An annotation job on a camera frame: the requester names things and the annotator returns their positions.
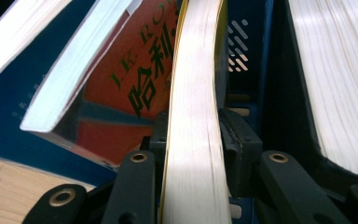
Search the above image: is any yellow book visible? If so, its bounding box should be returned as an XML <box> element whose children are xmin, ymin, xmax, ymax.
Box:
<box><xmin>159</xmin><ymin>0</ymin><xmax>232</xmax><ymax>224</ymax></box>

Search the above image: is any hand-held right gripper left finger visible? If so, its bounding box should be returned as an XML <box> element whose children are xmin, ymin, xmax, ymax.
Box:
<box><xmin>148</xmin><ymin>111</ymin><xmax>171</xmax><ymax>158</ymax></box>

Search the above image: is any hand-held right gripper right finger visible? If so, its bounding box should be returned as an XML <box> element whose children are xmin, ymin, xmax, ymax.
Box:
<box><xmin>218</xmin><ymin>107</ymin><xmax>264</xmax><ymax>198</ymax></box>

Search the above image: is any black book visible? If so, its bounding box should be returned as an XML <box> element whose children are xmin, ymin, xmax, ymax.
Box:
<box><xmin>262</xmin><ymin>0</ymin><xmax>358</xmax><ymax>195</ymax></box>

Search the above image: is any blue plastic file rack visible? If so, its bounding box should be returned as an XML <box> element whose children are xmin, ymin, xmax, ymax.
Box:
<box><xmin>0</xmin><ymin>0</ymin><xmax>276</xmax><ymax>224</ymax></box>

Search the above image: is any dark blue illustrated book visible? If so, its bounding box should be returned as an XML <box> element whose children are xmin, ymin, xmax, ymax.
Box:
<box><xmin>20</xmin><ymin>0</ymin><xmax>183</xmax><ymax>171</ymax></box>

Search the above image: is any light blue book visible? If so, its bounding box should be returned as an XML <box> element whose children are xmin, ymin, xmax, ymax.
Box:
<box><xmin>0</xmin><ymin>0</ymin><xmax>106</xmax><ymax>157</ymax></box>

